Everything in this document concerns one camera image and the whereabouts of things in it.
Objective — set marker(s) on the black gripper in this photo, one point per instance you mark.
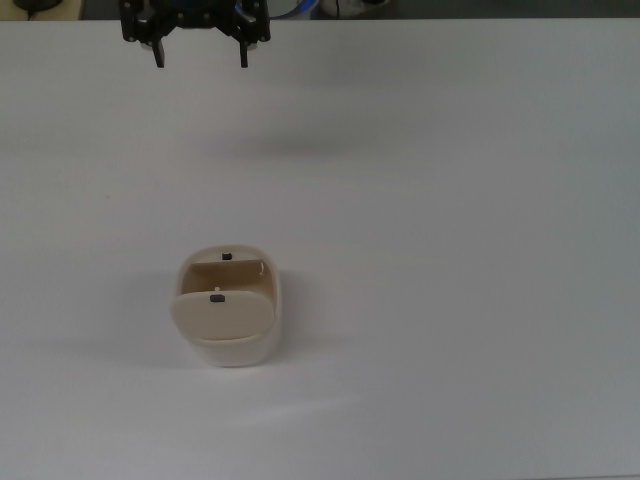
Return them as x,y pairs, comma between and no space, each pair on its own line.
200,12

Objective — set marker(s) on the small white lidded bin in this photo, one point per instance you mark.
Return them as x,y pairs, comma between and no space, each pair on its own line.
235,345

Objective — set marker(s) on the blue rimmed round object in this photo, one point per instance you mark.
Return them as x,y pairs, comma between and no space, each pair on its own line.
300,9

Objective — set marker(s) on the dark round object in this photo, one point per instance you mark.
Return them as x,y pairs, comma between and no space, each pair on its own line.
37,4

